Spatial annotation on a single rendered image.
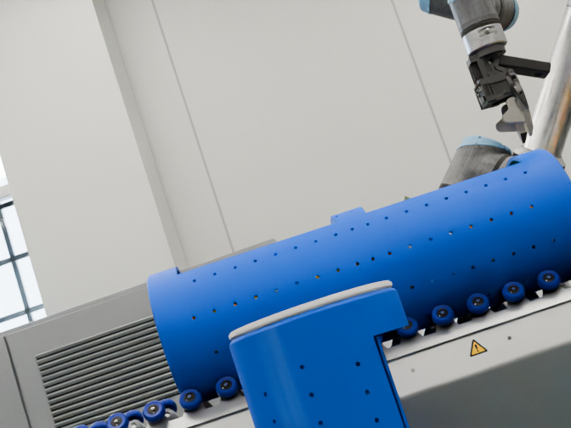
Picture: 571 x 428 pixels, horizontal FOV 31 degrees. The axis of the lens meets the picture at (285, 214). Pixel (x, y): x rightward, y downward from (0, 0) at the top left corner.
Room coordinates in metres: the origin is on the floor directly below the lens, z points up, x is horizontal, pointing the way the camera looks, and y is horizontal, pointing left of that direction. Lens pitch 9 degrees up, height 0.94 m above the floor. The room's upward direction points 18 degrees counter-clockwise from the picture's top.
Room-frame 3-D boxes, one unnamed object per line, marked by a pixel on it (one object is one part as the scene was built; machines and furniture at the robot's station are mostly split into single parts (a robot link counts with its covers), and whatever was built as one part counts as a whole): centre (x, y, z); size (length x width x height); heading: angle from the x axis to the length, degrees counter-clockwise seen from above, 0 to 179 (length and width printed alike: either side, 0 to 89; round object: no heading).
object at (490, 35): (2.17, -0.54, 1.50); 0.10 x 0.09 x 0.05; 3
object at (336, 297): (1.65, 0.01, 1.03); 0.28 x 0.28 x 0.01
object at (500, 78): (2.17, -0.53, 1.42); 0.09 x 0.08 x 0.12; 93
